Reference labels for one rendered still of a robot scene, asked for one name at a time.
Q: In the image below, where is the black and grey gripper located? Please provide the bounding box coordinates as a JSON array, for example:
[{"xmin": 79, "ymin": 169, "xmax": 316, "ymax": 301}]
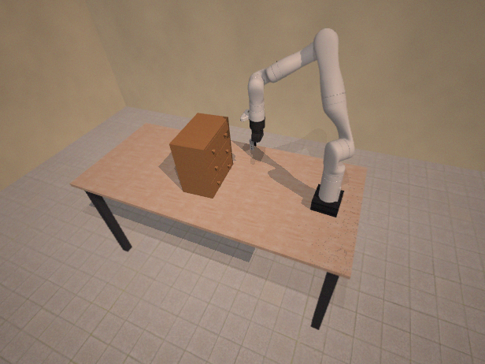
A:
[{"xmin": 240, "ymin": 109, "xmax": 265, "ymax": 150}]

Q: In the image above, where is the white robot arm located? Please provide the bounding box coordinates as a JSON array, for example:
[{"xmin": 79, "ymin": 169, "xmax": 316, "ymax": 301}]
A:
[{"xmin": 248, "ymin": 28, "xmax": 354, "ymax": 202}]

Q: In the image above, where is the brown wooden chest of drawers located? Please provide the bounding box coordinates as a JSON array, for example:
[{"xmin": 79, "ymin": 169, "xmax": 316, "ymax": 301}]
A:
[{"xmin": 169, "ymin": 113, "xmax": 228, "ymax": 199}]

